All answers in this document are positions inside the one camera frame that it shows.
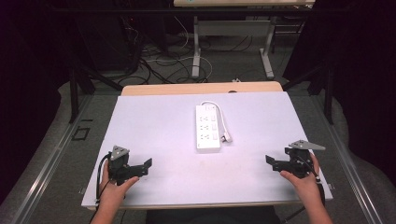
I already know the white floor cable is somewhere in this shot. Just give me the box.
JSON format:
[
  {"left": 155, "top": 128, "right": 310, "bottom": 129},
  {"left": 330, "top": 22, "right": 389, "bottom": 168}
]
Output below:
[{"left": 146, "top": 15, "right": 214, "bottom": 82}]

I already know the dark computer cabinet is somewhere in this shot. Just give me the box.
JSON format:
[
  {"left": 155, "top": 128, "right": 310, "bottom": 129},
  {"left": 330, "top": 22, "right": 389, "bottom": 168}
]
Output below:
[{"left": 74, "top": 13, "right": 139, "bottom": 72}]

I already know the person's right hand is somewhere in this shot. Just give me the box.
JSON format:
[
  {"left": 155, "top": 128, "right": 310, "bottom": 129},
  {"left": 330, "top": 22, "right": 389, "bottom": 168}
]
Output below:
[{"left": 279, "top": 152, "right": 322, "bottom": 201}]

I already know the black metal stand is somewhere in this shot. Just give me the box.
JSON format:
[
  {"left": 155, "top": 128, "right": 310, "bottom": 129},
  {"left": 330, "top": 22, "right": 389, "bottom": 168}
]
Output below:
[
  {"left": 282, "top": 60, "right": 335, "bottom": 126},
  {"left": 68, "top": 60, "right": 124, "bottom": 124}
]

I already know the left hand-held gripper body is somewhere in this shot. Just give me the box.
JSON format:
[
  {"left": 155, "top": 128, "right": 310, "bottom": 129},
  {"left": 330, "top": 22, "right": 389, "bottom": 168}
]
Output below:
[{"left": 106, "top": 145, "right": 140, "bottom": 187}]

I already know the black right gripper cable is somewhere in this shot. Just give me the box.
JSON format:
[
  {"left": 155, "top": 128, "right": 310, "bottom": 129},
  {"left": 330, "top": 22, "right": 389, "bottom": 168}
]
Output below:
[{"left": 294, "top": 154, "right": 327, "bottom": 207}]

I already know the person's dark clothing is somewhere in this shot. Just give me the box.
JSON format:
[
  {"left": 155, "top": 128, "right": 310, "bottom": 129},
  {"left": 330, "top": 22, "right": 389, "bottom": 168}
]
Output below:
[{"left": 145, "top": 204, "right": 282, "bottom": 224}]

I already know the white power strip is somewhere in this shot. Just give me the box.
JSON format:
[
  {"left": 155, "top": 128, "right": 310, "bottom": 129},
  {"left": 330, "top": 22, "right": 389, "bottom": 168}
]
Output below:
[{"left": 194, "top": 104, "right": 222, "bottom": 154}]

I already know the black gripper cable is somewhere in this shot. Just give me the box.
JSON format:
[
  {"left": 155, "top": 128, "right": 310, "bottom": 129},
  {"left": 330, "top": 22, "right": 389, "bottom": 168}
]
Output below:
[
  {"left": 294, "top": 154, "right": 327, "bottom": 207},
  {"left": 94, "top": 153, "right": 112, "bottom": 204}
]

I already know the black curtain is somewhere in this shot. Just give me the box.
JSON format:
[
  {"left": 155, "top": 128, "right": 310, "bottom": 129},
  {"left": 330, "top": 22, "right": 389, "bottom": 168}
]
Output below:
[
  {"left": 281, "top": 0, "right": 396, "bottom": 188},
  {"left": 0, "top": 0, "right": 76, "bottom": 206}
]

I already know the white table cover sheet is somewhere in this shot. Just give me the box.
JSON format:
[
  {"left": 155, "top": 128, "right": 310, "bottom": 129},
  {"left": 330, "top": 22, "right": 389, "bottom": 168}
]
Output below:
[{"left": 80, "top": 91, "right": 333, "bottom": 210}]

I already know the tangle of black floor cables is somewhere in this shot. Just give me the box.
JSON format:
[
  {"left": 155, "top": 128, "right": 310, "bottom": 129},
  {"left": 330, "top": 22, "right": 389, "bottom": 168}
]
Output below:
[{"left": 116, "top": 18, "right": 260, "bottom": 86}]

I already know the aluminium floor rail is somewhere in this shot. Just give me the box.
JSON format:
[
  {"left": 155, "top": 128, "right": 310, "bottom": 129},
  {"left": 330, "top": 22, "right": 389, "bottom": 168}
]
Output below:
[
  {"left": 11, "top": 94, "right": 95, "bottom": 224},
  {"left": 310, "top": 92, "right": 385, "bottom": 224}
]

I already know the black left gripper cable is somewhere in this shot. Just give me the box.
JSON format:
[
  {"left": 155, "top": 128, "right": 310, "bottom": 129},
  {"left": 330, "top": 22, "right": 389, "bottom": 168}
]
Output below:
[{"left": 94, "top": 153, "right": 112, "bottom": 204}]

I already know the white power strip cable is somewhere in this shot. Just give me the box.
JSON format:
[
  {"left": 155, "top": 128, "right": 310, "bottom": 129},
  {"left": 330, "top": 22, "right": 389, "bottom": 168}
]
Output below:
[{"left": 200, "top": 100, "right": 228, "bottom": 135}]

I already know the person's left hand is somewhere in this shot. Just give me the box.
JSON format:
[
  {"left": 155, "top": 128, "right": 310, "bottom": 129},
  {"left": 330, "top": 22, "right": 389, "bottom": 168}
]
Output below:
[{"left": 98, "top": 160, "right": 140, "bottom": 209}]

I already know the black floor socket frame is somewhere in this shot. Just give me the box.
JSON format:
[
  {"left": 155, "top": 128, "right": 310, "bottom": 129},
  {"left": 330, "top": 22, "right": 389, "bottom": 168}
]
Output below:
[{"left": 71, "top": 126, "right": 92, "bottom": 142}]

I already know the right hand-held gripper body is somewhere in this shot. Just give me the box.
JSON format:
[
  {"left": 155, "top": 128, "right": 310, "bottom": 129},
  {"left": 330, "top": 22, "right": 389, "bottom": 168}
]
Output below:
[{"left": 284, "top": 139, "right": 327, "bottom": 180}]

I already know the desk with white legs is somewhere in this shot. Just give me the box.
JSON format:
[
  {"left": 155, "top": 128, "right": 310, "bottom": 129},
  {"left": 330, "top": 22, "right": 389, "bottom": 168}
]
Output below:
[{"left": 173, "top": 0, "right": 316, "bottom": 80}]

